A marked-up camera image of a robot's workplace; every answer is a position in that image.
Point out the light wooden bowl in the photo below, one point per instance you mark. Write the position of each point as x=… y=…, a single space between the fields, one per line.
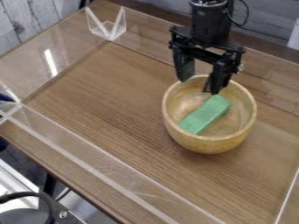
x=227 y=133

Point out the blue object at left edge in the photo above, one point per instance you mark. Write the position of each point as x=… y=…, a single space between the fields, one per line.
x=5 y=98

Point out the green rectangular block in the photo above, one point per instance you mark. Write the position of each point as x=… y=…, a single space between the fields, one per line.
x=204 y=115

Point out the clear acrylic tray enclosure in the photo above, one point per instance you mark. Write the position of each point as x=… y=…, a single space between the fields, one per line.
x=88 y=81

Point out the black metal bracket with screw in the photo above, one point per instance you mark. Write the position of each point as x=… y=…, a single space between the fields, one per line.
x=63 y=215

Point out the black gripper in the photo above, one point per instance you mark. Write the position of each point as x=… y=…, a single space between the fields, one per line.
x=204 y=41

